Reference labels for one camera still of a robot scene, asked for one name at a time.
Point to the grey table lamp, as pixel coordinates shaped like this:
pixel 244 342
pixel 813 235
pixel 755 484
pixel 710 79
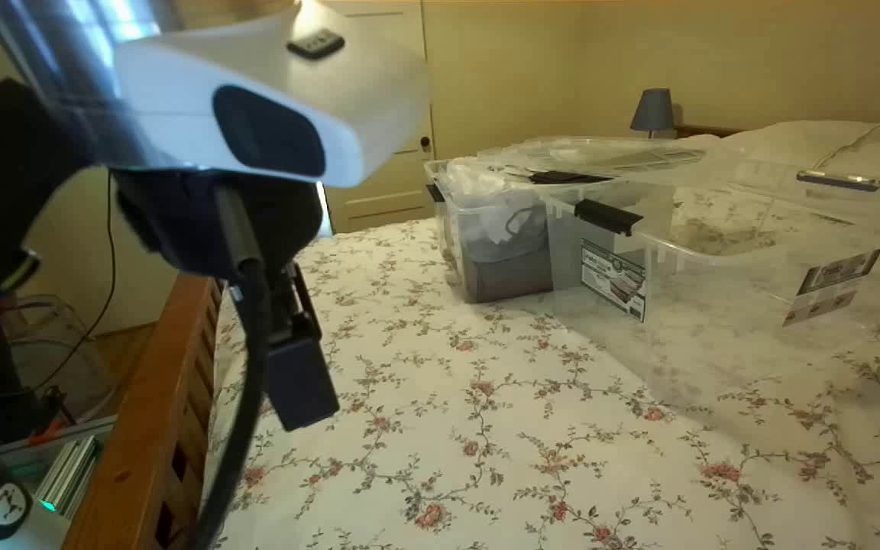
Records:
pixel 656 112

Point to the cream wooden door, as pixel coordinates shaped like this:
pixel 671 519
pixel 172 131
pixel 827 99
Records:
pixel 397 189

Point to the clear box with dark contents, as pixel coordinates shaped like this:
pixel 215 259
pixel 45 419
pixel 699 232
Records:
pixel 491 254

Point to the floral bed sheet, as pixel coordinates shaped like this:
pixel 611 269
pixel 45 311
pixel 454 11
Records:
pixel 480 428

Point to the black stand mount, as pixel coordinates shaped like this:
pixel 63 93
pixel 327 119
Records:
pixel 1 194

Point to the clear plastic box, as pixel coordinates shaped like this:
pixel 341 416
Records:
pixel 725 295

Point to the silver device with green light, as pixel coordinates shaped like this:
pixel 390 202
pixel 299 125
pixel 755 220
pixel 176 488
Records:
pixel 66 478

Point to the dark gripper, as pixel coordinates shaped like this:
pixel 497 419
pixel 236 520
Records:
pixel 180 217

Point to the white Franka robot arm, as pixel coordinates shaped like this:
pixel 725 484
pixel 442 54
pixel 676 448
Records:
pixel 259 63

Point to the silver remote control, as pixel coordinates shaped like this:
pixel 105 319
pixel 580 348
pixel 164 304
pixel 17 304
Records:
pixel 838 179

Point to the wooden bed frame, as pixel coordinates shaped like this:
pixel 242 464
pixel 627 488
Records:
pixel 144 428

